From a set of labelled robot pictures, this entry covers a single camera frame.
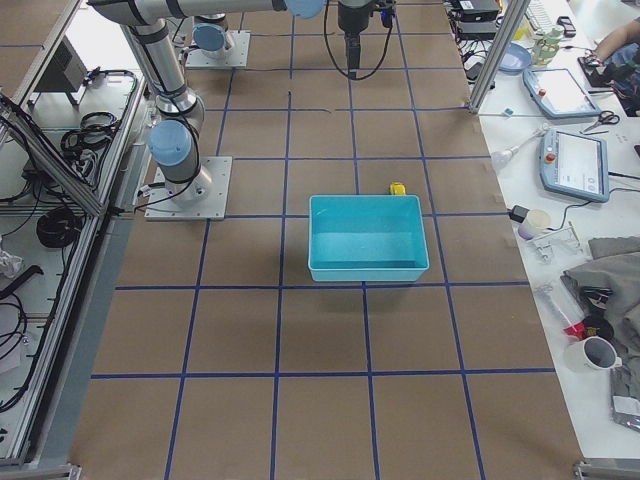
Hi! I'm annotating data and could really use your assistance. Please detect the light blue plastic bin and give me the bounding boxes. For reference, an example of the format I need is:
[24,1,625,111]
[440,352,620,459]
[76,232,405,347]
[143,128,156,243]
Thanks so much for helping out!
[308,195,430,282]

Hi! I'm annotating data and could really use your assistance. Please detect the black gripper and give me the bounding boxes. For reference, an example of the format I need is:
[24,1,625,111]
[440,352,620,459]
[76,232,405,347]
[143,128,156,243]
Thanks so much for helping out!
[338,0,395,70]

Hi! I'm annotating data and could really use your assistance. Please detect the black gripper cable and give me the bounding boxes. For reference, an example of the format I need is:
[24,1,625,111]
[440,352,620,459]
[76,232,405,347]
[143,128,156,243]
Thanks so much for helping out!
[323,0,396,81]

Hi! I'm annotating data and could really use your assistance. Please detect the aluminium frame post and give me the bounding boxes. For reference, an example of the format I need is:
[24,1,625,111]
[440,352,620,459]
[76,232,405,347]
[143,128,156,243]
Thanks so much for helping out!
[468,0,530,114]

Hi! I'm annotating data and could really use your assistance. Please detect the black scissors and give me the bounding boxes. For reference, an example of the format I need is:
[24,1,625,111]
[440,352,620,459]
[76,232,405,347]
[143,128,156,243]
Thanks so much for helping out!
[580,110,620,135]

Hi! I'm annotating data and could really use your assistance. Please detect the yellow toy beetle car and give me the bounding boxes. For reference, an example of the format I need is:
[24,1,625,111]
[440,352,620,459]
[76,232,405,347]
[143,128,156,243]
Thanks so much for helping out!
[389,182,406,196]

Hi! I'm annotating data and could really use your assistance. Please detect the lower teach pendant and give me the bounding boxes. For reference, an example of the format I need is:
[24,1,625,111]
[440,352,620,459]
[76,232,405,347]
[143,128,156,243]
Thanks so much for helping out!
[539,129,610,203]

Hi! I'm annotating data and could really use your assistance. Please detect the upper teach pendant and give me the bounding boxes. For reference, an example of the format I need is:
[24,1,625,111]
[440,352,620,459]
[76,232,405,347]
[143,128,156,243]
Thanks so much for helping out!
[522,68,601,119]

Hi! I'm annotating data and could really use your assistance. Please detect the person forearm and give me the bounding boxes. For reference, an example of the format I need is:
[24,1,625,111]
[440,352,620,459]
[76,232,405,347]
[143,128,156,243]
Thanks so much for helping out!
[594,20,640,62]

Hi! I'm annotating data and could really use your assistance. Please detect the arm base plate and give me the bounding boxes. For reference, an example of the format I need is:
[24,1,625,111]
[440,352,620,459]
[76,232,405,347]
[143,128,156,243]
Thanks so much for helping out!
[184,25,250,70]
[144,156,232,221]

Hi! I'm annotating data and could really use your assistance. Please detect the grey cloth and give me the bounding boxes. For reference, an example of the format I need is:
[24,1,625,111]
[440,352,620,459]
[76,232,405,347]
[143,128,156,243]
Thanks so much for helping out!
[561,236,639,368]

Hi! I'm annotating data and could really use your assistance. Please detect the green tape rolls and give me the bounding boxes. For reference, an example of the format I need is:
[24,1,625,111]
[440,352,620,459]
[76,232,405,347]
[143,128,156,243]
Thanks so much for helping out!
[531,26,564,67]

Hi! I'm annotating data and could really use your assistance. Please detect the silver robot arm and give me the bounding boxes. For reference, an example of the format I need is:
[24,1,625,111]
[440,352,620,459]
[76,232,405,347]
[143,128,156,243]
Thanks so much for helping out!
[181,1,396,80]
[88,1,323,216]

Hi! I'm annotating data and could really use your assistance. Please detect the teach pendant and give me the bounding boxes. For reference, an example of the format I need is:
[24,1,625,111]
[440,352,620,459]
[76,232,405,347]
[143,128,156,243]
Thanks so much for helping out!
[522,68,601,119]
[539,129,610,203]

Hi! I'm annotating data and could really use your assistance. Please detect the blue plate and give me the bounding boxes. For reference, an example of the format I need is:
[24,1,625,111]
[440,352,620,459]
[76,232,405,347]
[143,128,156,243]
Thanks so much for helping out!
[499,42,532,74]

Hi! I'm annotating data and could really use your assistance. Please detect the white mug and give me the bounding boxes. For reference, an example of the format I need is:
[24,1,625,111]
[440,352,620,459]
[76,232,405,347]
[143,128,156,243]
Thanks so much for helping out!
[563,336,622,373]

